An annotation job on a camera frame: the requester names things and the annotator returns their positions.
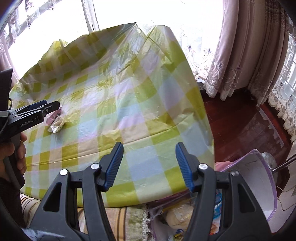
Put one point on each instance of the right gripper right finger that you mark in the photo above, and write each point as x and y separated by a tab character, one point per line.
226	208

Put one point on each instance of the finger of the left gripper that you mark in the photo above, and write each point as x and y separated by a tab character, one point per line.
31	107
48	107

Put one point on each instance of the white lace sheer curtain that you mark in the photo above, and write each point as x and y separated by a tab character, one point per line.
284	92

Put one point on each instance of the striped sofa cushion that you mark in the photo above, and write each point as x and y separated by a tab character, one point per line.
127	223

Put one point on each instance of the round pale cake packet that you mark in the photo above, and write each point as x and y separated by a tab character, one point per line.
179	216

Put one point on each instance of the left hand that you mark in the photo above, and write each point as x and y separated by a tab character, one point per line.
8	149

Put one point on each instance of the crumpled cream wrapper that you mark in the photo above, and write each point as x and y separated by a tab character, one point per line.
57	125

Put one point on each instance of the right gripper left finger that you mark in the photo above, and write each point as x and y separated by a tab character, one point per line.
57	212

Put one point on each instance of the pink patterned curtain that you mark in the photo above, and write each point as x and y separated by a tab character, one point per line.
251	49

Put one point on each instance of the green checkered plastic tablecloth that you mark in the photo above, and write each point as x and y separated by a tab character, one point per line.
116	85

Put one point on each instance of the pink wrapped snack bar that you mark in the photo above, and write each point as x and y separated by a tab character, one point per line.
52	117

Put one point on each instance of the white purple-rimmed storage box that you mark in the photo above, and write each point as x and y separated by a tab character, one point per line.
255	171

